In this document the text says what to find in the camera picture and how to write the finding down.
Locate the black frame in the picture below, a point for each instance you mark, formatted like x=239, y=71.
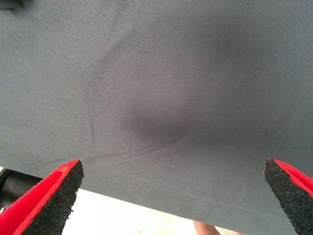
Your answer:
x=14, y=188

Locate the dark grey table cloth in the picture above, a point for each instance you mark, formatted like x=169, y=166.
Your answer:
x=156, y=73

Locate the person's bare leg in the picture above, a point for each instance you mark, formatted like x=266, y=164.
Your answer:
x=205, y=228

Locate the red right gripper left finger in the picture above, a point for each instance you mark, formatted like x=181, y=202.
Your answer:
x=36, y=213

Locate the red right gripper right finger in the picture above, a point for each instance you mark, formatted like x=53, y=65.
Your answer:
x=296, y=195

